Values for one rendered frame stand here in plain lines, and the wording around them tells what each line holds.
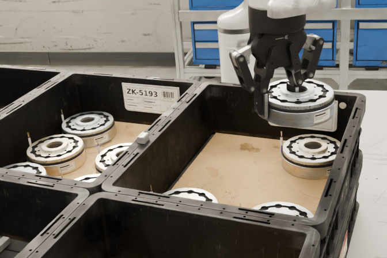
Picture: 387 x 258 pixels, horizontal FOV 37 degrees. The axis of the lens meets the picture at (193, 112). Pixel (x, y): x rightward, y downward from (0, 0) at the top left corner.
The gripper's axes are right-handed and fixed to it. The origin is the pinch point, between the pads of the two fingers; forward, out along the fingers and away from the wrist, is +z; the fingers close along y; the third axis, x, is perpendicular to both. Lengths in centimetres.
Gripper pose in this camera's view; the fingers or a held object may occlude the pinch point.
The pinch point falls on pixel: (277, 101)
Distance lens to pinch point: 81.6
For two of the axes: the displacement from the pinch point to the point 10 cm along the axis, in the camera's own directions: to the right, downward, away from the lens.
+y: -9.2, 2.2, -3.2
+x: 3.9, 3.6, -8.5
